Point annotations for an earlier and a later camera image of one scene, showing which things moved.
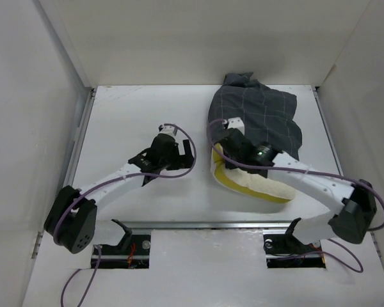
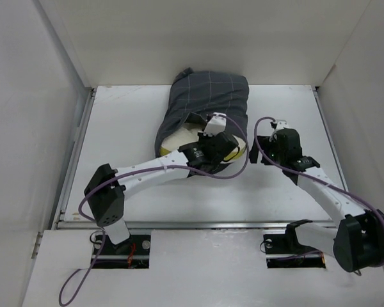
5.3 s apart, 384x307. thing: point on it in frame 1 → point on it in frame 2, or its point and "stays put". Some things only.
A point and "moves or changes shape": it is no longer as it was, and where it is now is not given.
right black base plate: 287,251 stays put
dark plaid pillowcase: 269,115 → 194,95
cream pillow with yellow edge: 258,188 moves or changes shape
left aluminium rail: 75,155 stays put
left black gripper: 182,161 → 203,138
